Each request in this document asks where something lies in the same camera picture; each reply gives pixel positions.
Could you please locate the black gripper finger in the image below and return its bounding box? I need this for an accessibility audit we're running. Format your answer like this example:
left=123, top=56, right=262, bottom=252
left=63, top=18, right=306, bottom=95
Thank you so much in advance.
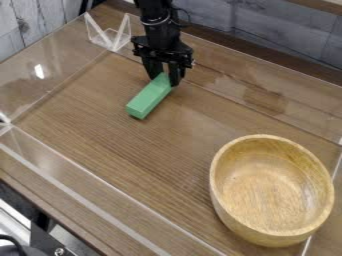
left=142, top=57, right=164, bottom=80
left=169, top=62, right=185, bottom=87

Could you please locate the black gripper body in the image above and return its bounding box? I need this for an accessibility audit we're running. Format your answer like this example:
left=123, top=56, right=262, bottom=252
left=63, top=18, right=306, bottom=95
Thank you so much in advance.
left=131, top=19, right=194, bottom=69

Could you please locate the green rectangular block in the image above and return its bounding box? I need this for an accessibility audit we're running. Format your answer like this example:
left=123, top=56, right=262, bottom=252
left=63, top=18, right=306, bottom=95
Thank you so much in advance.
left=126, top=72, right=172, bottom=120

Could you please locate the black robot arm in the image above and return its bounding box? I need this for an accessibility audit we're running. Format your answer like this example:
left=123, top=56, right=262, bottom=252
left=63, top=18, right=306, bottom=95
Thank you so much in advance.
left=131, top=0, right=194, bottom=87

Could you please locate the round wooden bowl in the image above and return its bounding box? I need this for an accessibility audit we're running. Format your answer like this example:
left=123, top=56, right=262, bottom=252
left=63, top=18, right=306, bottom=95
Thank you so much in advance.
left=209, top=134, right=336, bottom=247

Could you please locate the clear acrylic corner bracket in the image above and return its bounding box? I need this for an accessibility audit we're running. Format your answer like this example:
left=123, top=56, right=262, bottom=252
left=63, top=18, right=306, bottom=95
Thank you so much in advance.
left=85, top=13, right=131, bottom=52

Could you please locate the clear acrylic enclosure wall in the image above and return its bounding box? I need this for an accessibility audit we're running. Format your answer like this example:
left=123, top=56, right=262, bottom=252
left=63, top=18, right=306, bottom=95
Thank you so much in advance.
left=0, top=20, right=342, bottom=256

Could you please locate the black metal clamp bracket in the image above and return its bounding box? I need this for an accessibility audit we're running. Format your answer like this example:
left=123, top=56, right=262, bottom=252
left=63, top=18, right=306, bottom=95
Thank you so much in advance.
left=30, top=223, right=67, bottom=256

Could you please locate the black cable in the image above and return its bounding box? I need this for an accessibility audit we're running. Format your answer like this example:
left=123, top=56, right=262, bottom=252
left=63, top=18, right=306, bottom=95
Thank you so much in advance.
left=0, top=232, right=29, bottom=256

